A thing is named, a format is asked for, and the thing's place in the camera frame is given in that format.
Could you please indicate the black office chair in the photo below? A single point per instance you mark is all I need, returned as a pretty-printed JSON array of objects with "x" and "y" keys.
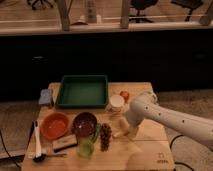
[{"x": 141, "y": 5}]

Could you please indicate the bunch of dark grapes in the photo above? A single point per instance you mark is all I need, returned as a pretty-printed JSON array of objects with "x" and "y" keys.
[{"x": 105, "y": 136}]

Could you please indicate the green plastic tray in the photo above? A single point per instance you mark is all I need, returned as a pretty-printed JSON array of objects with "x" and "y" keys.
[{"x": 83, "y": 91}]

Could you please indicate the orange plastic bowl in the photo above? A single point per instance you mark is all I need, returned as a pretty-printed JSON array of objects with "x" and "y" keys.
[{"x": 55, "y": 125}]

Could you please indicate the green plastic cup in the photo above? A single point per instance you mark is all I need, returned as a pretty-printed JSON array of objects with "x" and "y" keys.
[{"x": 86, "y": 149}]

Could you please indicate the dark red bowl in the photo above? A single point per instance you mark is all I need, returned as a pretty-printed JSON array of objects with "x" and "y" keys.
[{"x": 84, "y": 124}]

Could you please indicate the yellow banana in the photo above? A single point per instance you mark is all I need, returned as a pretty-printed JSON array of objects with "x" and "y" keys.
[{"x": 123, "y": 128}]

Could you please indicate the small red tomato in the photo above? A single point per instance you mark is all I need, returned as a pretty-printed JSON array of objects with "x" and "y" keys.
[{"x": 125, "y": 95}]

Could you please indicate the green vegetable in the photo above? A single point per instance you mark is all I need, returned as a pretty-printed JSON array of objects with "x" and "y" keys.
[{"x": 96, "y": 134}]

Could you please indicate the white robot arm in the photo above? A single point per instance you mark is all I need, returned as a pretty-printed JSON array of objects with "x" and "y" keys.
[{"x": 145, "y": 106}]

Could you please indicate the white paper cup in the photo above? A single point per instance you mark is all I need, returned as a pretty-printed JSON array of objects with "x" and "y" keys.
[{"x": 116, "y": 102}]

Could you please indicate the black spoon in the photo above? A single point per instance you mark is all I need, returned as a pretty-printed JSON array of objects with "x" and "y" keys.
[{"x": 42, "y": 157}]

